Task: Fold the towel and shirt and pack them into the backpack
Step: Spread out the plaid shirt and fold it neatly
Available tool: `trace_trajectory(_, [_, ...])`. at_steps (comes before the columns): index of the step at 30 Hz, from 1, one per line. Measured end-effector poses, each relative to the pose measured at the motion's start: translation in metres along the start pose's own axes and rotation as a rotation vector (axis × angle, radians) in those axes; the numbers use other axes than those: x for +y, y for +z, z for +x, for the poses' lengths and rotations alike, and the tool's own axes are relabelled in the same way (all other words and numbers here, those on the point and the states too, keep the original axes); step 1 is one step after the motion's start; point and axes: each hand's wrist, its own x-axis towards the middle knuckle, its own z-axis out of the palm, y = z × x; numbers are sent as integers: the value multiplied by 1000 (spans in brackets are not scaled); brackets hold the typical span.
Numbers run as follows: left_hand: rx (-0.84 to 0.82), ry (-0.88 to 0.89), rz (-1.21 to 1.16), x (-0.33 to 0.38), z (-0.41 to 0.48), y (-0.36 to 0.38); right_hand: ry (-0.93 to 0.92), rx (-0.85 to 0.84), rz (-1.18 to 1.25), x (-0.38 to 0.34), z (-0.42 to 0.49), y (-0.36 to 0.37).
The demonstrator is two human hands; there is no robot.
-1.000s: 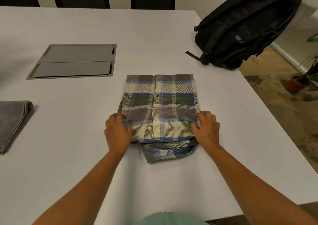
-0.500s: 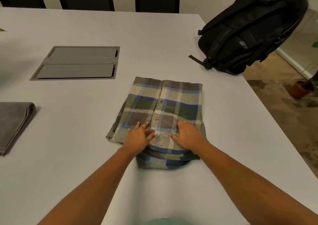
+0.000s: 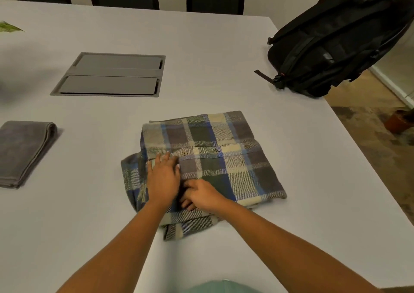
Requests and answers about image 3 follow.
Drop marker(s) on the person's right hand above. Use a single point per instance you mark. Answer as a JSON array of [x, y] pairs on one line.
[[203, 195]]

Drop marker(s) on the person's left hand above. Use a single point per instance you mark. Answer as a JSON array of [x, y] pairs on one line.
[[163, 181]]

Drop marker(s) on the plaid flannel shirt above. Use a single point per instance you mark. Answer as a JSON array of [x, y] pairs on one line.
[[220, 160]]

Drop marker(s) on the grey towel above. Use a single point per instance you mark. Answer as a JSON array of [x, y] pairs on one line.
[[22, 150]]

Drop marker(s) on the black backpack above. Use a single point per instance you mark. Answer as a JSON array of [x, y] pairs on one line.
[[339, 40]]

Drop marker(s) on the person's right forearm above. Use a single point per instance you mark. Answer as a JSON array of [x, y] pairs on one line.
[[297, 250]]

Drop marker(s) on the person's left forearm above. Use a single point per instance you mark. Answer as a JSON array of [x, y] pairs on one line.
[[113, 254]]

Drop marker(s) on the small variegated table plant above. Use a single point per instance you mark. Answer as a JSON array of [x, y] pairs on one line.
[[9, 27]]

